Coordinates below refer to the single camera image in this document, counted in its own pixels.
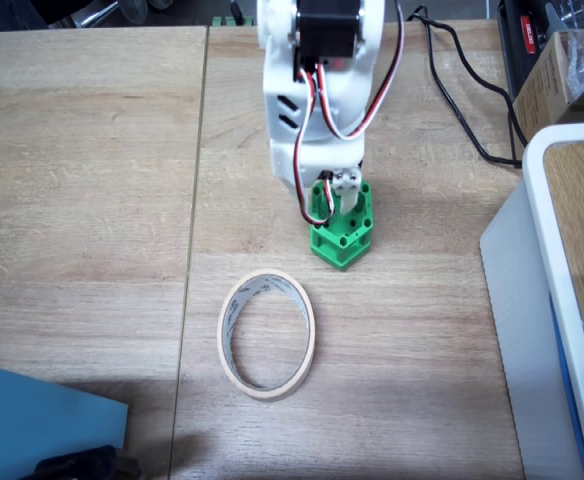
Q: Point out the white ribbed container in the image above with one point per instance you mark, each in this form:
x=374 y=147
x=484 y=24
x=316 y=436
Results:
x=522 y=300

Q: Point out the green hexagonal printed component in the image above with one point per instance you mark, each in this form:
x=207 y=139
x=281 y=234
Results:
x=339 y=250

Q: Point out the beige masking tape roll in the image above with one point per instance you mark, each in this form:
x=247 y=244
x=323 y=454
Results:
x=227 y=320

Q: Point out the brown cardboard box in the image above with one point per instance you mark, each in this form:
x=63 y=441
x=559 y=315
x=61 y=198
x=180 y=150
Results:
x=539 y=95

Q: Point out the chrome metal tube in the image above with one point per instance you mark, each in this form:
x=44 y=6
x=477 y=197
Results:
x=97 y=15

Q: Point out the blue foam sheet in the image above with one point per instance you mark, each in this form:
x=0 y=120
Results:
x=32 y=425

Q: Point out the green terminal connector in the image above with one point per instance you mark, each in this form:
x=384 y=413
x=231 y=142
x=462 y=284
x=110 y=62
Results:
x=232 y=21

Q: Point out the black device red label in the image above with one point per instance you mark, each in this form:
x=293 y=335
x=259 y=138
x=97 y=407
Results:
x=514 y=50

